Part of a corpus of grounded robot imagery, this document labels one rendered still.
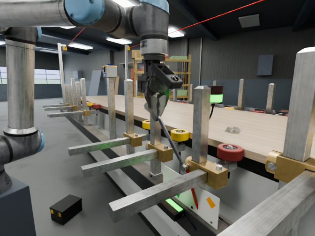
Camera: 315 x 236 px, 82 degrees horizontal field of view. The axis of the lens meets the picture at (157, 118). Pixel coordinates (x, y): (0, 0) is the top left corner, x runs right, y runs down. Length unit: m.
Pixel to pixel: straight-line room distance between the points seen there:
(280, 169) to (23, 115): 1.09
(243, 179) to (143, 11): 0.67
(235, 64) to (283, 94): 2.37
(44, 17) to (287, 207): 0.71
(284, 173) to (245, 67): 9.05
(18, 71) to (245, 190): 1.11
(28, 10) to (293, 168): 0.80
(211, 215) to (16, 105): 0.99
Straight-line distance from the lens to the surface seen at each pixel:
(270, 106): 1.63
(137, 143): 0.93
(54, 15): 0.66
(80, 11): 0.56
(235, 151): 0.62
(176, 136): 0.78
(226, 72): 9.53
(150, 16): 0.61
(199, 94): 0.55
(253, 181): 0.77
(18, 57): 1.08
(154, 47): 0.58
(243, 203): 0.83
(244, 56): 9.49
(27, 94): 1.12
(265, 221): 0.27
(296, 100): 0.42
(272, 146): 0.75
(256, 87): 9.37
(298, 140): 0.43
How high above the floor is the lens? 1.11
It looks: 11 degrees down
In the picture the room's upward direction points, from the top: straight up
